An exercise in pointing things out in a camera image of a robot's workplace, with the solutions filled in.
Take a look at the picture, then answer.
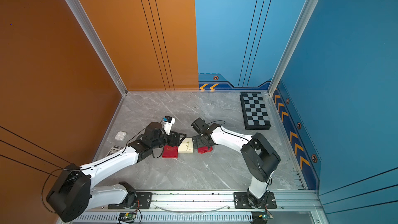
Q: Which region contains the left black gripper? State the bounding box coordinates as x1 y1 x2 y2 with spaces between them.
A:
151 129 187 150

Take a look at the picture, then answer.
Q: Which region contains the red jewelry box lid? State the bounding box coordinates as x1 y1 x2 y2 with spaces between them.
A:
198 147 213 154

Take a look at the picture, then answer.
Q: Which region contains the cream lotus print box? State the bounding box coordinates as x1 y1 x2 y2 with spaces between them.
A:
178 138 194 154

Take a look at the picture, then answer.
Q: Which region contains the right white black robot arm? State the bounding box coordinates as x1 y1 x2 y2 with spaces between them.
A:
191 118 281 208

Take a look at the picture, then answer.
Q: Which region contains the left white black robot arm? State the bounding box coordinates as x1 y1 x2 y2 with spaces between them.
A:
42 122 187 223

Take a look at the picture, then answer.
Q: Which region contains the left closed red jewelry box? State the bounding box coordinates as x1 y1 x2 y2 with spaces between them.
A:
162 145 178 159

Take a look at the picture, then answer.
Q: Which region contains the black white chessboard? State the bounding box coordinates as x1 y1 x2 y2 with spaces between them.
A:
239 91 271 130

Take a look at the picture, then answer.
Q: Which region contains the white earbuds case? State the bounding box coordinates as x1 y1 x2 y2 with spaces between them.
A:
115 131 127 142

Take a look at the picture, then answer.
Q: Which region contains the right green circuit board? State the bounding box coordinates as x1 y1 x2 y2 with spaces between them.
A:
250 212 274 224

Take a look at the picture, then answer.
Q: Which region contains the green circuit board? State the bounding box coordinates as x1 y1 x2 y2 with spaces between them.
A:
250 212 274 224
117 212 138 224

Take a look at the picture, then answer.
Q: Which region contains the left green circuit board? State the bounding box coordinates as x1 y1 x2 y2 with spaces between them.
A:
117 212 138 224

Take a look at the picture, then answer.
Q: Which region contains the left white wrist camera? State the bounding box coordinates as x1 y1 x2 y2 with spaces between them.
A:
161 116 175 135

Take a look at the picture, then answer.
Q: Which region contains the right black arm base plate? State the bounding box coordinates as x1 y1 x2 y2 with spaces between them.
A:
233 191 277 209

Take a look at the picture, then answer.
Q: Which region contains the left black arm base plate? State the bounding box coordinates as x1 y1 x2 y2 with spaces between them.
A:
108 192 152 209

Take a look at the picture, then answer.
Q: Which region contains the aluminium front rail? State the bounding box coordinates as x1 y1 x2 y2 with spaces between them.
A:
62 189 324 213

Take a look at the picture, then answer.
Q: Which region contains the white vented cable duct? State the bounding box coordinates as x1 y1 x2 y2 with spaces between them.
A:
73 212 252 224

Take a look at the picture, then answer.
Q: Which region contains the right aluminium corner post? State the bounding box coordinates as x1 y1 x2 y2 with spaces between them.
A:
267 0 319 96

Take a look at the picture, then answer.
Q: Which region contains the aluminium corner post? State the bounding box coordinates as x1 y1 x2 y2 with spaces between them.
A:
50 0 129 96
267 0 319 96

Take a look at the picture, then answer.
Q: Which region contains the left aluminium corner post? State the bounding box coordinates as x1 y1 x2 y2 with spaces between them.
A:
50 0 129 96

